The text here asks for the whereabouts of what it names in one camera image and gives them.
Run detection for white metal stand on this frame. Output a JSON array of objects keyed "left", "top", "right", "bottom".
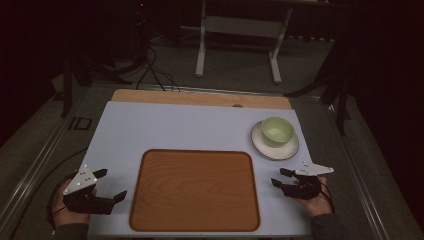
[{"left": 195, "top": 0, "right": 294, "bottom": 85}]

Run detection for brown wooden tray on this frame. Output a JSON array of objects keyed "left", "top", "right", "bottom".
[{"left": 128, "top": 148, "right": 261, "bottom": 233}]

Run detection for person's right hand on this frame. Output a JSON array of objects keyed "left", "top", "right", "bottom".
[{"left": 292, "top": 175, "right": 335, "bottom": 218}]

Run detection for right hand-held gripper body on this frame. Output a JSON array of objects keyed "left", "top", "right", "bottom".
[{"left": 281, "top": 161, "right": 335, "bottom": 201}]

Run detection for green bowl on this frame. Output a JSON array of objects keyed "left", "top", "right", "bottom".
[{"left": 260, "top": 116, "right": 296, "bottom": 148}]

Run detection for black stand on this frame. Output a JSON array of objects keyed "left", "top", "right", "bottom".
[
  {"left": 60, "top": 49, "right": 134, "bottom": 118},
  {"left": 283, "top": 19, "right": 353, "bottom": 136}
]

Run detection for black floor cables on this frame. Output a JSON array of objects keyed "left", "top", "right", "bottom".
[{"left": 134, "top": 44, "right": 182, "bottom": 93}]

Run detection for black cable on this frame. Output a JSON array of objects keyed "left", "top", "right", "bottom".
[
  {"left": 319, "top": 177, "right": 336, "bottom": 214},
  {"left": 46, "top": 147, "right": 88, "bottom": 231}
]

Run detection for person's left hand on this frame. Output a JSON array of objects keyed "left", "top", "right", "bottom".
[{"left": 52, "top": 178, "right": 98, "bottom": 228}]

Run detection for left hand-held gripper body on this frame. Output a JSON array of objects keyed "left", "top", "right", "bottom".
[{"left": 62, "top": 164, "right": 115, "bottom": 216}]

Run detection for white plate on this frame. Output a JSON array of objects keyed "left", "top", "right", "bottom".
[{"left": 250, "top": 120, "right": 300, "bottom": 161}]

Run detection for light blue table mat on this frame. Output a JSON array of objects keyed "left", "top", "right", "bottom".
[{"left": 79, "top": 100, "right": 313, "bottom": 238}]

